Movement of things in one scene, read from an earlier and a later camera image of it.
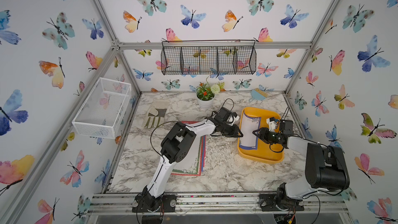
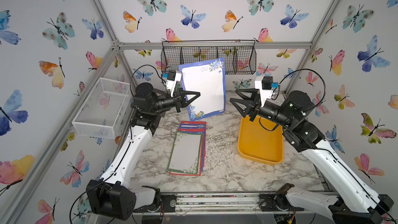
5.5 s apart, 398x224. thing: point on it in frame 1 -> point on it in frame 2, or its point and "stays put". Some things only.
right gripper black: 263,133 -> 255,111
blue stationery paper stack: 249,124 -> 208,78
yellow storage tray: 264,153 stays put
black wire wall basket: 214,57 stays put
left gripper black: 234,129 -> 178,100
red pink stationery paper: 200,159 stays put
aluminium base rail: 116,203 stays put
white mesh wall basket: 102,109 stays put
